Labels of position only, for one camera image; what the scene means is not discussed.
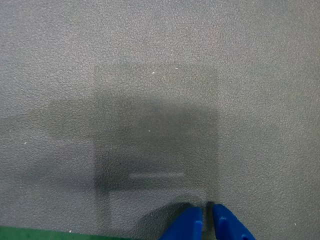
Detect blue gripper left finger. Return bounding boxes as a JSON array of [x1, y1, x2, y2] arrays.
[[161, 206, 204, 240]]

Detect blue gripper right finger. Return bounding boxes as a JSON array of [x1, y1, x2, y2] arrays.
[[211, 203, 256, 240]]

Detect grey mat with WOWROBO print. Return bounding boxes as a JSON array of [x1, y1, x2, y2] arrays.
[[0, 0, 320, 240]]

